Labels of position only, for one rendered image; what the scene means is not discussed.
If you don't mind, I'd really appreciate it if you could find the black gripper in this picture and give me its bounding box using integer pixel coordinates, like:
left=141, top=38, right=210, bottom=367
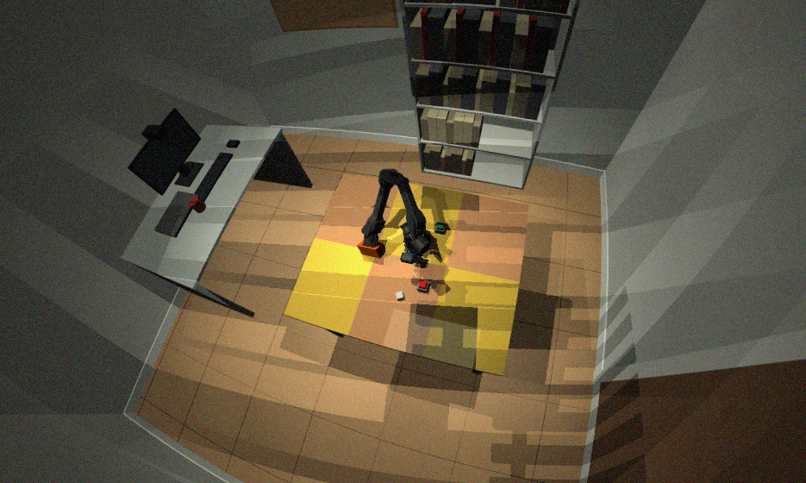
left=400, top=239, right=417, bottom=264

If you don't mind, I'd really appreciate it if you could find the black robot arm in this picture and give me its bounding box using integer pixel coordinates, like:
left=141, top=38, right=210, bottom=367
left=361, top=168, right=431, bottom=255

